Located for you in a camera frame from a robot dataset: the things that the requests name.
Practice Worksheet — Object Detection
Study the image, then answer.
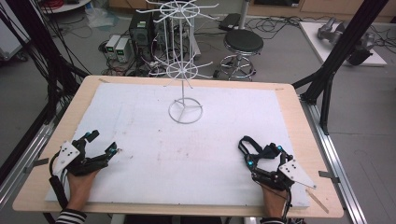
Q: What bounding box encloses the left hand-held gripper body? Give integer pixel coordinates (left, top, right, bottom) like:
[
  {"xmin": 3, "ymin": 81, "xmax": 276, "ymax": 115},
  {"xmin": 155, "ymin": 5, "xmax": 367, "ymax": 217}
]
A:
[{"xmin": 51, "ymin": 137, "xmax": 109, "ymax": 177}]

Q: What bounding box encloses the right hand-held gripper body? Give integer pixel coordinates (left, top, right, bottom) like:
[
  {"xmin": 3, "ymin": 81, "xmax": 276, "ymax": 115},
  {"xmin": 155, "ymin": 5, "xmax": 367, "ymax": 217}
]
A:
[{"xmin": 250, "ymin": 151, "xmax": 318, "ymax": 192}]

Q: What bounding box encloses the black fabric strap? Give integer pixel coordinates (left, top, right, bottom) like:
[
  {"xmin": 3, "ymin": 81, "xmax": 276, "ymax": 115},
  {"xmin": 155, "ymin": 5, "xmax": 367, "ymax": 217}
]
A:
[{"xmin": 237, "ymin": 135, "xmax": 283, "ymax": 161}]

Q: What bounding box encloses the white wire display rack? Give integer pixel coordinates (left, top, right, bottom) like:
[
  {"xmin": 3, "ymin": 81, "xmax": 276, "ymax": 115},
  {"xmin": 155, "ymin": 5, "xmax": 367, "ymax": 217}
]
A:
[{"xmin": 135, "ymin": 0, "xmax": 220, "ymax": 125}]

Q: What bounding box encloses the person's right hand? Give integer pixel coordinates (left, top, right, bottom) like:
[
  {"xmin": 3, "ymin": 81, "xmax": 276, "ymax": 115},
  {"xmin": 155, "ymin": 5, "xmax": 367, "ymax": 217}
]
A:
[{"xmin": 261, "ymin": 184, "xmax": 290, "ymax": 219}]

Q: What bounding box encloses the person's left hand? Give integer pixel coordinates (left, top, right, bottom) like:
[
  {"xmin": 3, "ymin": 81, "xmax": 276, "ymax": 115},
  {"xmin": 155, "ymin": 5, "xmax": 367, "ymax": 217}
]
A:
[{"xmin": 65, "ymin": 169, "xmax": 101, "ymax": 212}]

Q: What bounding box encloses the grey metal clip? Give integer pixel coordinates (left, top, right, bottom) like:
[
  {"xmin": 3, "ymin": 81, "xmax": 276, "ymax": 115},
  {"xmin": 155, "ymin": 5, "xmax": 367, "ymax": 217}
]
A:
[
  {"xmin": 318, "ymin": 170, "xmax": 341, "ymax": 184},
  {"xmin": 23, "ymin": 157, "xmax": 50, "ymax": 174}
]

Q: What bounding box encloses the thin wooden stick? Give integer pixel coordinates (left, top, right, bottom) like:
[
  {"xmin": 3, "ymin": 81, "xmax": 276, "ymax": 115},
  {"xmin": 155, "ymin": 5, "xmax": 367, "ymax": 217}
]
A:
[{"xmin": 304, "ymin": 188, "xmax": 331, "ymax": 215}]

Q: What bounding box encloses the white foam board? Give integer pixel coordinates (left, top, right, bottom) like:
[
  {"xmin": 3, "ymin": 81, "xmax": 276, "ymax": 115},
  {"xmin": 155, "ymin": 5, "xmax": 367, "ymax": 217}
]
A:
[{"xmin": 45, "ymin": 82, "xmax": 313, "ymax": 210}]

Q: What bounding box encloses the white bench power supply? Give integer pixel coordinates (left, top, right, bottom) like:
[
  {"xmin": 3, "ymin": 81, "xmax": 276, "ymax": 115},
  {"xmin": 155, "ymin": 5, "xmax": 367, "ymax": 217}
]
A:
[
  {"xmin": 114, "ymin": 36, "xmax": 132, "ymax": 64},
  {"xmin": 104, "ymin": 34, "xmax": 122, "ymax": 61}
]

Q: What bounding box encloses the white floor board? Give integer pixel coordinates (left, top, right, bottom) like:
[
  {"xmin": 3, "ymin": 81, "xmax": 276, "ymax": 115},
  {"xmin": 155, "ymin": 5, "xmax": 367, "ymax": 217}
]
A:
[{"xmin": 298, "ymin": 21, "xmax": 389, "ymax": 67}]

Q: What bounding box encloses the black round stool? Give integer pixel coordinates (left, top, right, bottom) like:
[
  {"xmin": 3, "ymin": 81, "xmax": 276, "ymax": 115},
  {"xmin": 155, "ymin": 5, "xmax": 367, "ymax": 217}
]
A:
[{"xmin": 218, "ymin": 28, "xmax": 265, "ymax": 82}]

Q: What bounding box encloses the black computer tower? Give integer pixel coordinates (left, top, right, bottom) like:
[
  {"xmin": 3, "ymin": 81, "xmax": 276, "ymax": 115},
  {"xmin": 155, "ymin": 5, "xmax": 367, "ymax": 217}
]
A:
[{"xmin": 128, "ymin": 11, "xmax": 157, "ymax": 58}]

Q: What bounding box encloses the grey robot part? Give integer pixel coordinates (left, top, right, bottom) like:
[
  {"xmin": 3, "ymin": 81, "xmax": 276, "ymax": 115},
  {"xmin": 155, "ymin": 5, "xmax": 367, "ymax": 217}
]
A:
[{"xmin": 317, "ymin": 16, "xmax": 347, "ymax": 47}]

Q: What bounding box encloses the flat black box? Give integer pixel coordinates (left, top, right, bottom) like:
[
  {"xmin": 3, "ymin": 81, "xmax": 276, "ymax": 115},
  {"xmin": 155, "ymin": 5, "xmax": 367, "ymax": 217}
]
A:
[{"xmin": 217, "ymin": 12, "xmax": 243, "ymax": 33}]

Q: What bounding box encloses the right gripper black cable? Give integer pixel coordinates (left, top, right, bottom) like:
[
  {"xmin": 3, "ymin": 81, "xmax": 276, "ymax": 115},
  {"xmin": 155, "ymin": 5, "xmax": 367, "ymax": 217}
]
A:
[{"xmin": 281, "ymin": 186, "xmax": 294, "ymax": 224}]

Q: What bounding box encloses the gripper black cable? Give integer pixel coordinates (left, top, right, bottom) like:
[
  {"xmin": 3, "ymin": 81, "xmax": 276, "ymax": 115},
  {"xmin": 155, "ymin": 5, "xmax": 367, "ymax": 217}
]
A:
[
  {"xmin": 48, "ymin": 151, "xmax": 70, "ymax": 210},
  {"xmin": 281, "ymin": 186, "xmax": 294, "ymax": 224}
]

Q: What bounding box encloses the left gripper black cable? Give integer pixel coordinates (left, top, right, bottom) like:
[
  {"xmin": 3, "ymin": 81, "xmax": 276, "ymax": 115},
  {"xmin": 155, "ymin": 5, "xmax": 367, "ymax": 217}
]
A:
[{"xmin": 48, "ymin": 151, "xmax": 70, "ymax": 210}]

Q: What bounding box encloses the aluminium rail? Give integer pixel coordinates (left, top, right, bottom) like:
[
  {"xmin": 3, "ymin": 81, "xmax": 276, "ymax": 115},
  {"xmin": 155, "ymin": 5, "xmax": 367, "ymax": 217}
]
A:
[
  {"xmin": 299, "ymin": 95, "xmax": 369, "ymax": 224},
  {"xmin": 0, "ymin": 120, "xmax": 56, "ymax": 210}
]

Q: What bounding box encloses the black metal frame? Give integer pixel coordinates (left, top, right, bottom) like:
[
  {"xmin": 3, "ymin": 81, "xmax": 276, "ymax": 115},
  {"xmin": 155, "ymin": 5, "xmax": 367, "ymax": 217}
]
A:
[
  {"xmin": 0, "ymin": 0, "xmax": 91, "ymax": 185},
  {"xmin": 291, "ymin": 0, "xmax": 390, "ymax": 136}
]

